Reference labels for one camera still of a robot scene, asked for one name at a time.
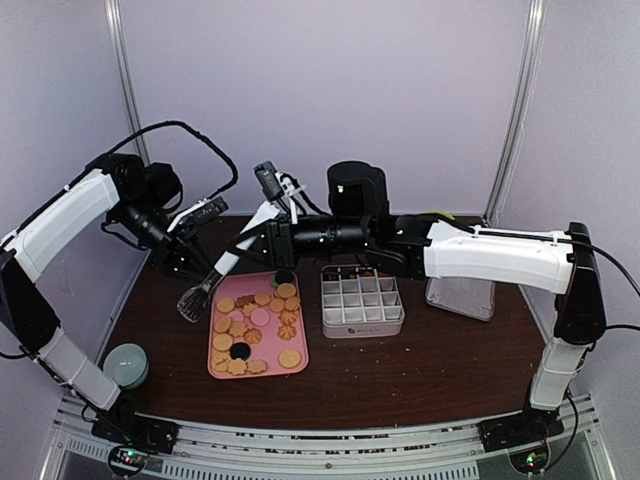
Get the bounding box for white divided cookie tin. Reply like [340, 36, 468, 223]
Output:
[320, 264, 405, 339]

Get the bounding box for black sandwich cookie top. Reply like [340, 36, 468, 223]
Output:
[274, 270, 294, 285]

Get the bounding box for black sandwich cookie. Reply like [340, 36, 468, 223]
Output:
[229, 342, 251, 360]
[274, 270, 294, 285]

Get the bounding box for flower shaped tan cookie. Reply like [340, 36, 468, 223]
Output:
[247, 359, 268, 375]

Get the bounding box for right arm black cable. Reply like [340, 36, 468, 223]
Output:
[592, 244, 640, 332]

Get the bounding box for green plastic bowl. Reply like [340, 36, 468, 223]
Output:
[425, 211, 456, 221]

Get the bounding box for round tan cookie bottom right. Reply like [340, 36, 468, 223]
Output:
[278, 349, 302, 369]

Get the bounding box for metal serving tongs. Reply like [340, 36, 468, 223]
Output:
[176, 201, 281, 323]

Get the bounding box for pink plastic tray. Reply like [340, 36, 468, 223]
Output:
[207, 272, 309, 380]

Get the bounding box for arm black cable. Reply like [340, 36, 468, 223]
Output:
[592, 244, 640, 332]
[82, 119, 239, 201]

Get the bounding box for frame post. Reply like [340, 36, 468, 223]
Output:
[103, 0, 151, 164]
[484, 0, 547, 226]

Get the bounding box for tan swirl cookie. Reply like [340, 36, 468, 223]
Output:
[277, 325, 297, 341]

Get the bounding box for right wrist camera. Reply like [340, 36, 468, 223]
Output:
[253, 161, 308, 223]

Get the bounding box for right frame post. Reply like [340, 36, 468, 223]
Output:
[484, 0, 547, 226]

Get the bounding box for pink round cookie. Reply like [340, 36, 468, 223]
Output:
[250, 308, 270, 327]

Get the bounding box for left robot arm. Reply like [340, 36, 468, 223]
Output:
[1, 154, 226, 444]

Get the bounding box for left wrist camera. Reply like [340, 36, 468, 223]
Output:
[167, 196, 229, 232]

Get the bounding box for black sandwich cookie lower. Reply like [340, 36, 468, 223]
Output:
[229, 342, 251, 360]

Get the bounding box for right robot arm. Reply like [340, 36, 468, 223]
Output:
[226, 160, 606, 442]

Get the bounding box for left frame post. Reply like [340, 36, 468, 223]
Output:
[103, 0, 151, 164]

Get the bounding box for round tan cookie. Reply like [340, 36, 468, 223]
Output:
[278, 349, 302, 369]
[276, 283, 297, 300]

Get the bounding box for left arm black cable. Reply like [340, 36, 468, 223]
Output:
[82, 119, 239, 201]

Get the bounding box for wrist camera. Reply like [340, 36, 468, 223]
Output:
[253, 161, 308, 223]
[167, 196, 229, 232]

